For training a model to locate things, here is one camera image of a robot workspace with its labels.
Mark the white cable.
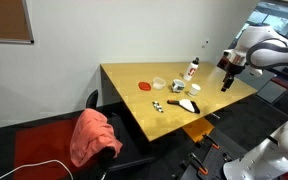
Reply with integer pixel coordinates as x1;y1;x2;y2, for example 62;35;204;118
0;159;74;180

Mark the black chair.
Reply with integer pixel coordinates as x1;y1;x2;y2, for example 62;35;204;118
84;89;157;180

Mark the window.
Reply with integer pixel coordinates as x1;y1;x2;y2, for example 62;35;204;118
235;1;288;44

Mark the coral pink cloth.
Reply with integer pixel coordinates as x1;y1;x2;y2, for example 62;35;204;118
69;108;124;168

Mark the green christmas pattern mug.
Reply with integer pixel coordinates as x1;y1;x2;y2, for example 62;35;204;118
170;78;187;94

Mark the red plastic lid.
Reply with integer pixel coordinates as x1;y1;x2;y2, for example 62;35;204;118
138;81;152;92

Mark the white hand broom black handle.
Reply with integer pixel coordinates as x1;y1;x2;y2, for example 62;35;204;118
166;98;201;115

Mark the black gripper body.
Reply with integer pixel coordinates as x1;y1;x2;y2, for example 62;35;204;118
224;61;246;79

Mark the gray floor mat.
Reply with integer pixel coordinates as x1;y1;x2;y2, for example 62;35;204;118
255;79;288;104

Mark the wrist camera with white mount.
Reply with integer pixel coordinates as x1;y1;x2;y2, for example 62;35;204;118
217;49;234;70

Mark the red background object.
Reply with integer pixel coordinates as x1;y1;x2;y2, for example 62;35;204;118
270;75;288;90

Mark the white paper cup green band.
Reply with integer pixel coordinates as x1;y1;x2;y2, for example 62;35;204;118
187;83;202;98

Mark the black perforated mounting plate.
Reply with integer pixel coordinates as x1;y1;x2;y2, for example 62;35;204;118
175;128;250;180

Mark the clear plastic container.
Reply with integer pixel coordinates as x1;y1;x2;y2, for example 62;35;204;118
151;76;167;91

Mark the cork board metal frame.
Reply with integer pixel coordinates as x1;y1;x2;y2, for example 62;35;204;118
0;0;35;45

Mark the white bottle red logo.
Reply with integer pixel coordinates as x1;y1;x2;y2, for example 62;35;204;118
182;57;201;82

